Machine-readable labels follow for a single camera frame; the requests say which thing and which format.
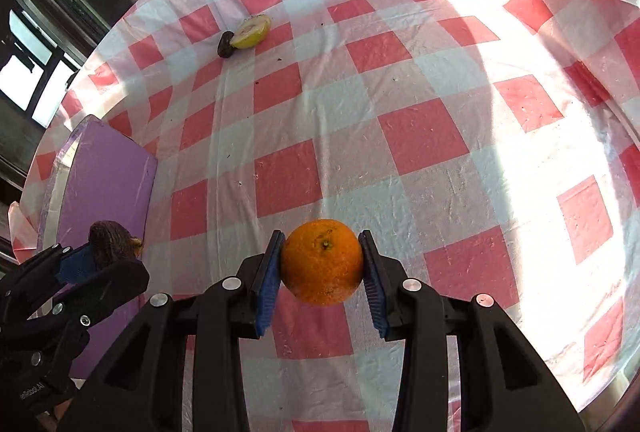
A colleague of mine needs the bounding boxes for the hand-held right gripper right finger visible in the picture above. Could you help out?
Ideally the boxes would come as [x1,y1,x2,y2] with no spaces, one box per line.
[357,229,586,432]

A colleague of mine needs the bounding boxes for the purple board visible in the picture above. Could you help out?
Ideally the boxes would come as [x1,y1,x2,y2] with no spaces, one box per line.
[37,114,159,383]

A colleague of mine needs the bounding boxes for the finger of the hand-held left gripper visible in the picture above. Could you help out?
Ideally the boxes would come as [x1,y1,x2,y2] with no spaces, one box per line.
[20,260,150,363]
[0,244,97,307]

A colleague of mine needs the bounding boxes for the dark window frame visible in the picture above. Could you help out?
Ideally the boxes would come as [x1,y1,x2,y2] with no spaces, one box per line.
[0,0,156,173]

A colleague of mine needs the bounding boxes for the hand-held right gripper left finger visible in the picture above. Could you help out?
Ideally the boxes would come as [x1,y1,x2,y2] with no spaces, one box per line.
[57,229,287,432]

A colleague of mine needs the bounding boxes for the cut half green fruit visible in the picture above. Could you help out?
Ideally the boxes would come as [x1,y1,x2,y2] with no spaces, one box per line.
[230,14,273,50]

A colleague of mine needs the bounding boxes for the red white checkered tablecloth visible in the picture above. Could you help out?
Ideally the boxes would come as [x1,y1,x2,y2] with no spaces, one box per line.
[7,0,640,432]

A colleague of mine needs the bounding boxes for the orange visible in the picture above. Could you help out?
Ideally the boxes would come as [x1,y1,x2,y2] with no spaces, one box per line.
[280,219,364,306]

